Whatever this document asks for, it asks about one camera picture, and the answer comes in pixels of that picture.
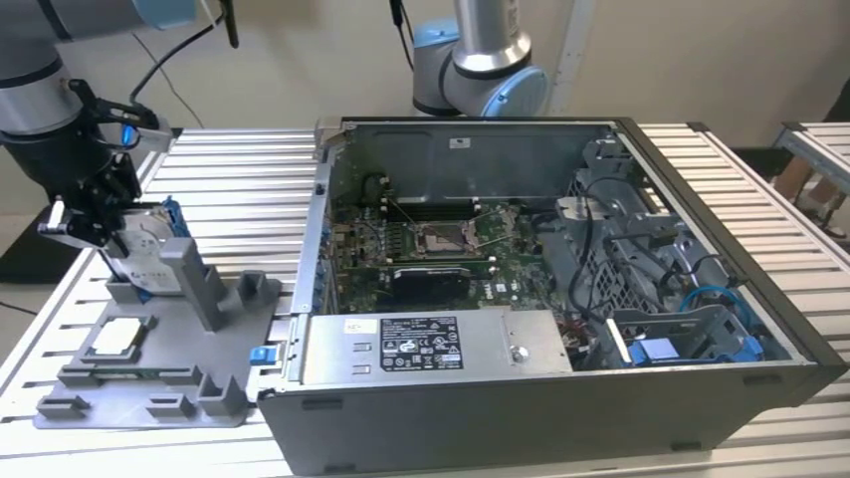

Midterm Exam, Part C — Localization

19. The hard disk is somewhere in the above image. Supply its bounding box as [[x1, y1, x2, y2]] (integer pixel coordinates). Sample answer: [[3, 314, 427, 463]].
[[106, 196, 191, 305]]

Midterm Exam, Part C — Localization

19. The metal disk bay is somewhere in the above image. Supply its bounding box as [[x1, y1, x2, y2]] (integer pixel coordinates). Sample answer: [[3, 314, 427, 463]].
[[594, 301, 765, 372]]

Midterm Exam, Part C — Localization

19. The silver CPU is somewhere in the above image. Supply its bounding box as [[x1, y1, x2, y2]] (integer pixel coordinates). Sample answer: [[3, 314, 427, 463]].
[[90, 318, 148, 356]]

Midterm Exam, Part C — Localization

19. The grey plastic parts rack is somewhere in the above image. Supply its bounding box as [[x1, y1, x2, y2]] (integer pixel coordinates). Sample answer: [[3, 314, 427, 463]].
[[32, 236, 298, 432]]

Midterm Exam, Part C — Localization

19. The thin metal locking lever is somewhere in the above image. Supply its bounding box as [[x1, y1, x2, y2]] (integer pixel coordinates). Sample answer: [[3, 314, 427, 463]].
[[387, 197, 426, 235]]

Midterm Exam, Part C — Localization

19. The CPU socket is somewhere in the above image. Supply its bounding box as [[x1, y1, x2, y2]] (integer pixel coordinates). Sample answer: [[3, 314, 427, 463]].
[[411, 218, 483, 260]]

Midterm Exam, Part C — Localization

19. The black graphics card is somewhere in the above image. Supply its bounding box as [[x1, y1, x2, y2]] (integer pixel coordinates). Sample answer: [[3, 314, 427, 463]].
[[390, 265, 471, 305]]

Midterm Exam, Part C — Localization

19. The metal socket cover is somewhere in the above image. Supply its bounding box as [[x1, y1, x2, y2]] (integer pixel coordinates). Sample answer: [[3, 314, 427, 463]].
[[466, 202, 530, 255]]

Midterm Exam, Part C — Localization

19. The green motherboard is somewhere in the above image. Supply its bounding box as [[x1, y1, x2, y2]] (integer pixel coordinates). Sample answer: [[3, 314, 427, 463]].
[[329, 198, 573, 313]]

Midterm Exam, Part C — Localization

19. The grey power supply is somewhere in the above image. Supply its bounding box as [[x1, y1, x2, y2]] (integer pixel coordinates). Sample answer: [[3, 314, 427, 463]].
[[302, 308, 577, 387]]

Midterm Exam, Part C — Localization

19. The open black PC case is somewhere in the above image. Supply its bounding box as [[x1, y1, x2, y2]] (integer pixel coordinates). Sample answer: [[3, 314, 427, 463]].
[[255, 115, 850, 474]]

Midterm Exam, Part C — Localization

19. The grey metal drive cage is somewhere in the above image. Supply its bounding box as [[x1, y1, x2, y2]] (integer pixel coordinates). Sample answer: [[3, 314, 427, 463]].
[[550, 138, 738, 320]]

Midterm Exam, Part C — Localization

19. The metal slat side table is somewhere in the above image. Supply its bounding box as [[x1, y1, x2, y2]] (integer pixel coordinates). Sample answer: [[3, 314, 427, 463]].
[[773, 121, 850, 195]]

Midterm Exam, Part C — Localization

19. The black wrist camera block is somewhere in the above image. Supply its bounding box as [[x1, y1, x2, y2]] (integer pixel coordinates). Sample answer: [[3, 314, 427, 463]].
[[36, 195, 119, 249]]

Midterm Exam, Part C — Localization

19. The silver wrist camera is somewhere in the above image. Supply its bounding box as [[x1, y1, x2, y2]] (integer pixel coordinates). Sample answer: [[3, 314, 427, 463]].
[[123, 119, 175, 152]]

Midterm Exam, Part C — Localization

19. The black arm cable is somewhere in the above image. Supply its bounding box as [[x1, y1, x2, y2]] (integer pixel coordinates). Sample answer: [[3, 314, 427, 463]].
[[128, 9, 231, 104]]

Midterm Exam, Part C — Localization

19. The black floor cable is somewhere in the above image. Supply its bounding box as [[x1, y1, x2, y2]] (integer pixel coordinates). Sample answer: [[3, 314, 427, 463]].
[[0, 297, 43, 318]]

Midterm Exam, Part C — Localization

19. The black hanging strap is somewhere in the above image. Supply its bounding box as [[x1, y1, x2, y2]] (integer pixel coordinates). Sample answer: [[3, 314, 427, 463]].
[[218, 0, 242, 50]]

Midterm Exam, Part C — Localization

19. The black hanging cable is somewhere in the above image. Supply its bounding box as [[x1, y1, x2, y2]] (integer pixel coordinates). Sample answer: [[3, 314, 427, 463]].
[[389, 0, 419, 71]]

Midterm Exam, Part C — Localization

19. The black wire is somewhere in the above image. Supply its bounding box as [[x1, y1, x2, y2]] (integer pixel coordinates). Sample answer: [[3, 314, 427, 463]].
[[567, 176, 666, 325]]

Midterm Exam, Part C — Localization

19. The blue wire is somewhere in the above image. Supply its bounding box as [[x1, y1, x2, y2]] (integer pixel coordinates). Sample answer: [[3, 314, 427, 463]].
[[681, 283, 758, 345]]

